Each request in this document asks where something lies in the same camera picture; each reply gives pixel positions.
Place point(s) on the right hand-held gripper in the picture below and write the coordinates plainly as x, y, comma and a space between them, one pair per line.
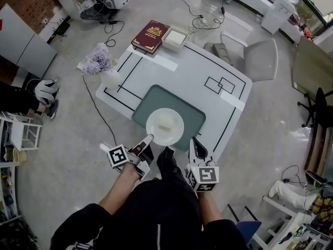
204, 176

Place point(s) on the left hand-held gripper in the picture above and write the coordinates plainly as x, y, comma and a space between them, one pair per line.
118, 156

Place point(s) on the white round plate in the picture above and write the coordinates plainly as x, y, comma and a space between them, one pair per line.
166, 138

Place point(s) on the person's left forearm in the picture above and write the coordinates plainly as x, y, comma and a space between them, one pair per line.
117, 191

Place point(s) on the person's right forearm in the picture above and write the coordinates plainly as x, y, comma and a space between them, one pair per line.
210, 207

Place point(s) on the green tray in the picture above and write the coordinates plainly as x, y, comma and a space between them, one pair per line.
156, 98

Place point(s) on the person's black clothing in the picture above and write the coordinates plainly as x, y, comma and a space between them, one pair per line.
161, 210

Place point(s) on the white vase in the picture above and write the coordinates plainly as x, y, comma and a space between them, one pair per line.
110, 79

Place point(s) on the white table with black lines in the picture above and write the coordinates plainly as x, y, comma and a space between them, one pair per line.
187, 72

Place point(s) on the blue chair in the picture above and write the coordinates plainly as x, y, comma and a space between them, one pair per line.
248, 229

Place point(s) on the purple flowers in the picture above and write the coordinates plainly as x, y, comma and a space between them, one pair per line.
96, 61

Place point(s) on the white square container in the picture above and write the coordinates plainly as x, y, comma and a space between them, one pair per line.
166, 46

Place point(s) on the white workbench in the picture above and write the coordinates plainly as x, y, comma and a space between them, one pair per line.
286, 217

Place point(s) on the white power strip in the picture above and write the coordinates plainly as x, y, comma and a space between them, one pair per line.
80, 66

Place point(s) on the grey chair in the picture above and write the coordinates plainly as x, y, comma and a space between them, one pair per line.
260, 59

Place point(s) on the dark red book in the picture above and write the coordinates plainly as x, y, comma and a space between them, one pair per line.
151, 36

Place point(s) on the white grey bag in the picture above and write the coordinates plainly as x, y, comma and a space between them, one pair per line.
45, 90

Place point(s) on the brown wooden bench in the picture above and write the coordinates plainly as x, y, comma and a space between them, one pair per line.
320, 152

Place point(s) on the beige bin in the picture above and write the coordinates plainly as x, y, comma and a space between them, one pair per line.
19, 156

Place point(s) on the white stool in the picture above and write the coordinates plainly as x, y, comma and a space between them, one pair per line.
18, 134

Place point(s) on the black office chair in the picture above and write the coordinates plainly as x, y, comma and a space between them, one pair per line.
318, 105

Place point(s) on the grey flat board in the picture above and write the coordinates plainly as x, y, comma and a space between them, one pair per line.
312, 66

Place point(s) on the white storage shelf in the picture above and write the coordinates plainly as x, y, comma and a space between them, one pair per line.
7, 191

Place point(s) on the black router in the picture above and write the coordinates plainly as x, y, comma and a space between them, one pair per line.
61, 29

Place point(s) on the white refrigerator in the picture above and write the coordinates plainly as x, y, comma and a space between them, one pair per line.
23, 45

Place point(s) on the white desk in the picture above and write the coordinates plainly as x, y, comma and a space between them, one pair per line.
67, 1

